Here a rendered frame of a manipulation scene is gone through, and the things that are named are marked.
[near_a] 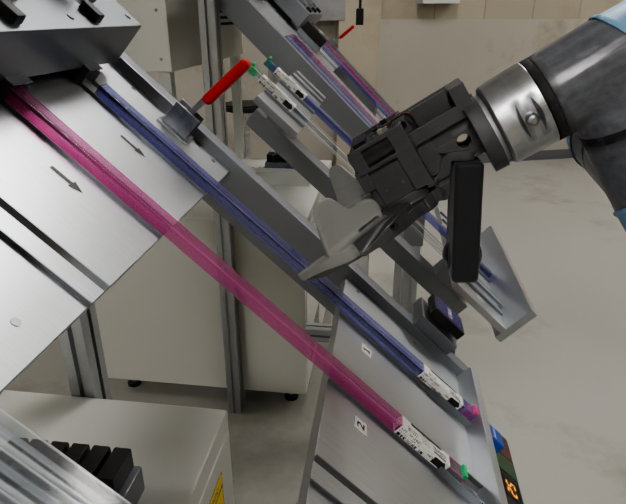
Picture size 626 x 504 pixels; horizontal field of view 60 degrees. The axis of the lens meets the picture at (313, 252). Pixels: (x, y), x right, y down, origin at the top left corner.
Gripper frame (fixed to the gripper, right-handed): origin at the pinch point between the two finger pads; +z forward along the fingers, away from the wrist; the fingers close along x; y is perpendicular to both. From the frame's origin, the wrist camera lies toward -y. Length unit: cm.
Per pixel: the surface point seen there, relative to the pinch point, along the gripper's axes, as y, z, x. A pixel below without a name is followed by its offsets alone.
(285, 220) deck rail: 2.5, 3.4, -8.1
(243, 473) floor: -62, 72, -58
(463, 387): -25.1, -4.4, -5.2
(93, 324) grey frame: 2.4, 37.9, -12.8
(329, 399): -7.4, 0.9, 14.1
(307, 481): -7.0, 1.4, 22.9
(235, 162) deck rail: 11.0, 4.5, -8.1
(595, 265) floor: -137, -45, -210
